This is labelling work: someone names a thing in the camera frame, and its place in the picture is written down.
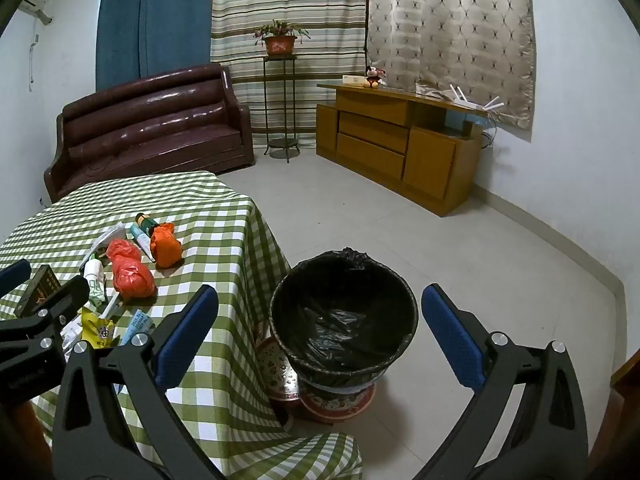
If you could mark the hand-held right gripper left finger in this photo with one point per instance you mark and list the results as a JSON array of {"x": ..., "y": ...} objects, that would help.
[{"x": 185, "y": 340}]

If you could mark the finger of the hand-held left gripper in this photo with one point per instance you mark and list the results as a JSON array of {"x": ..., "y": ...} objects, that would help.
[
  {"x": 70, "y": 294},
  {"x": 14, "y": 272}
]

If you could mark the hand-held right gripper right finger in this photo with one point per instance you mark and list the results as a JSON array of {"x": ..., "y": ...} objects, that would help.
[{"x": 452, "y": 340}]

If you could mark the white and green plastic bag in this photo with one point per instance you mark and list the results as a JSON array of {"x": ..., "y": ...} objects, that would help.
[{"x": 95, "y": 280}]

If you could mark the dark printed small box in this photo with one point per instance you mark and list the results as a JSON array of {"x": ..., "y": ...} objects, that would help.
[{"x": 42, "y": 285}]

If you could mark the white plastic wrapper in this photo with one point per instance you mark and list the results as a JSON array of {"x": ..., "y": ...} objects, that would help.
[{"x": 72, "y": 334}]

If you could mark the yellow snack packet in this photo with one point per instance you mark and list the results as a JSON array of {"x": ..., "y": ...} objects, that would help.
[{"x": 100, "y": 329}]

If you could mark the light blue paper packet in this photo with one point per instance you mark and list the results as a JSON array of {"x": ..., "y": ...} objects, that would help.
[{"x": 135, "y": 322}]

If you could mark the red plastic bag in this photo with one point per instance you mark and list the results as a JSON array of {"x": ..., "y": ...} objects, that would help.
[
  {"x": 132, "y": 281},
  {"x": 122, "y": 250}
]

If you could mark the white squeeze tube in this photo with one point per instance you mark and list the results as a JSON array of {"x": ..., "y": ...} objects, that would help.
[{"x": 106, "y": 237}]

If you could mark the teal and white tube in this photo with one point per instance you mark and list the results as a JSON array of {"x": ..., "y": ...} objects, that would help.
[{"x": 141, "y": 237}]

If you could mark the orange plastic bag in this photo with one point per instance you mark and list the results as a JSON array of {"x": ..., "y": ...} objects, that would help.
[{"x": 166, "y": 246}]

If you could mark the dark green spray bottle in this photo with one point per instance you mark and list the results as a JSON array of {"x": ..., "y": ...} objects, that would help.
[{"x": 146, "y": 220}]

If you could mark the black-lined trash bin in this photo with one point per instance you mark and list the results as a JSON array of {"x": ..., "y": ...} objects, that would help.
[{"x": 345, "y": 310}]

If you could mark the person's left hand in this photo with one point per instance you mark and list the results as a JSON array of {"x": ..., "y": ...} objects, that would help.
[{"x": 22, "y": 422}]

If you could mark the red floral basin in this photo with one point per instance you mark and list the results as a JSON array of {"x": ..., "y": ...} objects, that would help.
[
  {"x": 275, "y": 365},
  {"x": 330, "y": 406}
]

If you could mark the green checkered tablecloth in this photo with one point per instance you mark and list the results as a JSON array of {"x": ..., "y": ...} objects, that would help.
[{"x": 225, "y": 240}]

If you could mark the wooden cabinet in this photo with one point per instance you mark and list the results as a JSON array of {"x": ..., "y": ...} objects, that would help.
[{"x": 430, "y": 160}]

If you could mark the brown wooden furniture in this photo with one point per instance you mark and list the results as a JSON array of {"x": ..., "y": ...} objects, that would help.
[{"x": 629, "y": 385}]

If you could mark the dark brown leather sofa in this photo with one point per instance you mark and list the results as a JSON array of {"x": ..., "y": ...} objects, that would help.
[{"x": 150, "y": 125}]

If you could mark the black metal plant stand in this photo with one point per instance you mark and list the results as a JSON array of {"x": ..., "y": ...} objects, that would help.
[{"x": 281, "y": 147}]

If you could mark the white router with antennas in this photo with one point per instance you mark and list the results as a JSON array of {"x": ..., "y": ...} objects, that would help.
[{"x": 472, "y": 104}]

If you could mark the crumpled clear plastic sheet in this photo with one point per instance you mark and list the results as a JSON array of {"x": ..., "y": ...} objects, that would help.
[{"x": 430, "y": 91}]

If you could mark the white air conditioner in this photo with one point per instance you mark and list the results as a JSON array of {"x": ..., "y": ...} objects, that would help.
[{"x": 39, "y": 2}]

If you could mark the mouse plush toy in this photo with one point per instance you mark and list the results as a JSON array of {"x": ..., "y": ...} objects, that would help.
[{"x": 375, "y": 76}]

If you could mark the tissue box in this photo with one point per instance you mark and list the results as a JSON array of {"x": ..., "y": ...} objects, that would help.
[{"x": 355, "y": 80}]

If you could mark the blue curtain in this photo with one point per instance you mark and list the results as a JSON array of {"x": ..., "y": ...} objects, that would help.
[{"x": 150, "y": 20}]

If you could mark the potted plant in orange pot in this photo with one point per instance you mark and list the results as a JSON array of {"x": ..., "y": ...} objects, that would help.
[{"x": 280, "y": 45}]

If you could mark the beige diamond-pattern curtain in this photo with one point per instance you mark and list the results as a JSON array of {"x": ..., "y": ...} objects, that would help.
[{"x": 450, "y": 25}]

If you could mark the striped curtain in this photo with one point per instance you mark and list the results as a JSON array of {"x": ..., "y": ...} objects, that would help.
[{"x": 325, "y": 15}]

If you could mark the white wall pipe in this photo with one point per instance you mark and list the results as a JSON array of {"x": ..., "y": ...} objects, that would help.
[{"x": 33, "y": 55}]

